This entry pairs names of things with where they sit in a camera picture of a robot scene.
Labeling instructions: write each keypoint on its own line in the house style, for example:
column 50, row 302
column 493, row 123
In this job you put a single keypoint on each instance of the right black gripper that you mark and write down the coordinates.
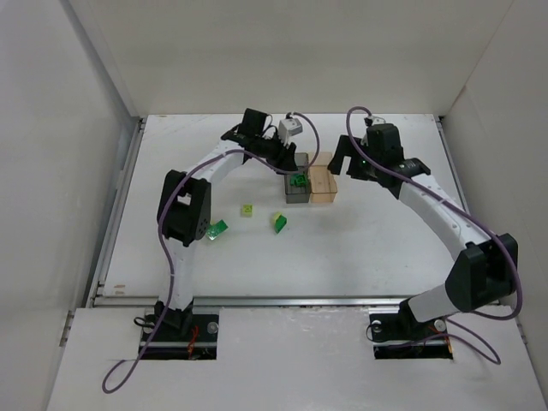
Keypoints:
column 354, row 158

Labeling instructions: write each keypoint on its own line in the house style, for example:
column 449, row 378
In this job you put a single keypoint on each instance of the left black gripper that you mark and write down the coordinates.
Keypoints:
column 282, row 152

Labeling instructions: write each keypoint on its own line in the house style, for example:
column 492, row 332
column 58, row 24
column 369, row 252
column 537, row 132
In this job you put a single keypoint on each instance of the dark green square lego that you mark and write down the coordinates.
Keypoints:
column 303, row 181

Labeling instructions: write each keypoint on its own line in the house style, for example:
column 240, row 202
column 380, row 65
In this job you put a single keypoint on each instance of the light green curved lego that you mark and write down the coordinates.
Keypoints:
column 275, row 216

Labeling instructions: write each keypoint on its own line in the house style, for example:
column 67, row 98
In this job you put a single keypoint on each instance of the dark green curved lego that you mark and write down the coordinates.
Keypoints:
column 279, row 223

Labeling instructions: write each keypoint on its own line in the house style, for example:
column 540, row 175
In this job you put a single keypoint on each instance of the light green square lego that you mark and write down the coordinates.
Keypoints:
column 247, row 210

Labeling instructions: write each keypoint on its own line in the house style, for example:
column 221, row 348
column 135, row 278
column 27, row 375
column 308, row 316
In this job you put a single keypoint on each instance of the dark green lego plate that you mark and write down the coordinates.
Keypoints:
column 216, row 229

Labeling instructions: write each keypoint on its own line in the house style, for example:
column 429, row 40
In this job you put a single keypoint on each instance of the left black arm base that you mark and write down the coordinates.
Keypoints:
column 182, row 335

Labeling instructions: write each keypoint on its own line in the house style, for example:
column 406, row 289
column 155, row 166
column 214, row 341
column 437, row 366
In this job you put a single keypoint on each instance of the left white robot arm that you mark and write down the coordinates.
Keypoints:
column 184, row 211

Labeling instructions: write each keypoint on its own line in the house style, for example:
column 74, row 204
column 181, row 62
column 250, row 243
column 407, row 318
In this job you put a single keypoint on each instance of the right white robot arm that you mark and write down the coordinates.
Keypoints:
column 485, row 265

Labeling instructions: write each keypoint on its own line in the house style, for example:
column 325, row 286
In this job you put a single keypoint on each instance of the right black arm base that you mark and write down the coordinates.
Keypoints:
column 396, row 335

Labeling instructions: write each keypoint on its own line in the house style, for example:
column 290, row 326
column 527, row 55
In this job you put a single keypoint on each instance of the grey transparent container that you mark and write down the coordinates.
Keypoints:
column 297, row 188

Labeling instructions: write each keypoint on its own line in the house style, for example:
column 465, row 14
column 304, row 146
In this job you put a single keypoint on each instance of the orange transparent container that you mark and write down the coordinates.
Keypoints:
column 323, row 187

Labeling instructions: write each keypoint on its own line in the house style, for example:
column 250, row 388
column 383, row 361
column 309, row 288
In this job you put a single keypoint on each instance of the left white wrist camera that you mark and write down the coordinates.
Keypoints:
column 288, row 128

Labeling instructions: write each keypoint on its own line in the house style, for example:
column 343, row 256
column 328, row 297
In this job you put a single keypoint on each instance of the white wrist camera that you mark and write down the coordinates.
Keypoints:
column 288, row 128
column 372, row 120

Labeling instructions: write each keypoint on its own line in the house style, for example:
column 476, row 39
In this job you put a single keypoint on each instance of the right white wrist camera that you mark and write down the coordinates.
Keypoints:
column 372, row 120

